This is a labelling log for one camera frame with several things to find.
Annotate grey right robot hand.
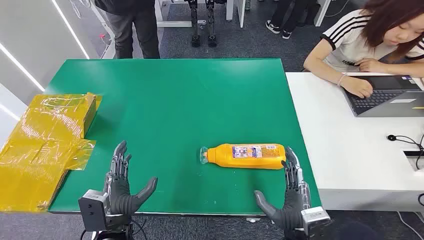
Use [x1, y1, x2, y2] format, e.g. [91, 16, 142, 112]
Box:
[254, 146, 312, 230]

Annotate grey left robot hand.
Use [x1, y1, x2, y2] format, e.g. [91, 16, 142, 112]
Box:
[103, 140, 159, 219]

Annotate orange plastic bottle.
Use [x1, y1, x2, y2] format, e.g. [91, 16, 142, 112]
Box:
[199, 143, 287, 170]

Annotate white desk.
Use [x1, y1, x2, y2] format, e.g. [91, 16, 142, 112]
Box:
[285, 72, 424, 213]

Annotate yellow taped cardboard box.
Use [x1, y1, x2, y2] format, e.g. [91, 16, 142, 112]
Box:
[0, 92, 103, 213]

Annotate green table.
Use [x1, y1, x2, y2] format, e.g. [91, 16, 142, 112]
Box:
[43, 58, 325, 216]

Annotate grey laptop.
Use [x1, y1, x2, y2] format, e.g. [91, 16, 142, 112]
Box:
[341, 75, 424, 118]

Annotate standing person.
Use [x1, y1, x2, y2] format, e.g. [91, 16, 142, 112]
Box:
[94, 0, 161, 60]

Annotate seated person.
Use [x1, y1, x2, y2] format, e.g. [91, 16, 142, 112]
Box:
[303, 0, 424, 99]

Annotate black robot legs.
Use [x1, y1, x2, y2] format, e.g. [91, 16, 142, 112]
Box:
[185, 0, 220, 48]

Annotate person in sneakers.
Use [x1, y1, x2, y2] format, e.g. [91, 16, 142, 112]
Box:
[264, 0, 321, 40]

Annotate white desk leg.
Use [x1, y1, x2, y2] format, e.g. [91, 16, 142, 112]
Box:
[313, 0, 332, 27]

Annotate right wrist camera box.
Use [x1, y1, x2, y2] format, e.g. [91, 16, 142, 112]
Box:
[300, 206, 331, 237]

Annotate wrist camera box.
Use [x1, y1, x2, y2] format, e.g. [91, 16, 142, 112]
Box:
[300, 206, 331, 237]
[78, 189, 110, 232]

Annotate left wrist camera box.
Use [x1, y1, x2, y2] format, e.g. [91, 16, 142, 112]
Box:
[78, 189, 110, 232]

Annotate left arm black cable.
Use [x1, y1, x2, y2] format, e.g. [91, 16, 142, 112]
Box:
[130, 218, 149, 240]

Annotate black cable on desk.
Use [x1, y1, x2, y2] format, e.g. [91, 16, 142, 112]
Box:
[386, 134, 424, 170]

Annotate white table frame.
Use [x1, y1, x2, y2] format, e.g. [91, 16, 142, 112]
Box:
[154, 0, 247, 29]

